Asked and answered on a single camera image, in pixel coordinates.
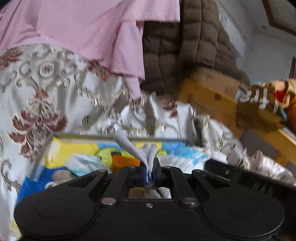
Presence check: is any white air conditioner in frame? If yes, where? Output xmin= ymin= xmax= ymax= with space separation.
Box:
xmin=214 ymin=0 xmax=247 ymax=56

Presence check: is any light grey sock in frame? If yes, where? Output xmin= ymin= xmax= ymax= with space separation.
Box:
xmin=114 ymin=130 xmax=171 ymax=200

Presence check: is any wooden bed frame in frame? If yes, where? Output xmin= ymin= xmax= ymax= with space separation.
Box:
xmin=178 ymin=79 xmax=296 ymax=167

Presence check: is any brown quilted jacket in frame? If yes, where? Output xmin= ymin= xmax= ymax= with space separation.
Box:
xmin=140 ymin=0 xmax=251 ymax=95

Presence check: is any pink bed sheet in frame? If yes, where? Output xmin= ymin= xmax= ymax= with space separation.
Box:
xmin=0 ymin=0 xmax=181 ymax=99

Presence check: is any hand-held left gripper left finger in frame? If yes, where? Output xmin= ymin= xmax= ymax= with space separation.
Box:
xmin=68 ymin=166 xmax=147 ymax=207

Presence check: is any cartoon printed metal box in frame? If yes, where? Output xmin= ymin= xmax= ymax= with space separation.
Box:
xmin=16 ymin=134 xmax=206 ymax=204

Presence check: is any brown grey sock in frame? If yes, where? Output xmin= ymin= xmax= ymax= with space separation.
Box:
xmin=50 ymin=170 xmax=77 ymax=186

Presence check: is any wooden window frame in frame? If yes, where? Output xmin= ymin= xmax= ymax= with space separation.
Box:
xmin=262 ymin=0 xmax=296 ymax=36

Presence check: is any floral satin blanket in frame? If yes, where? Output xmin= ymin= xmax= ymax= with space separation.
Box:
xmin=0 ymin=44 xmax=296 ymax=241

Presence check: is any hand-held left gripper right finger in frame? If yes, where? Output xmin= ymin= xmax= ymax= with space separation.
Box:
xmin=151 ymin=159 xmax=232 ymax=208

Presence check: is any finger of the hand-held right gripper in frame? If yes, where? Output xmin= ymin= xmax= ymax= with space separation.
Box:
xmin=205 ymin=159 xmax=242 ymax=183

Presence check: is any cardboard box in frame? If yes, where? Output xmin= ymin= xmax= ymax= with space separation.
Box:
xmin=190 ymin=67 xmax=243 ymax=98

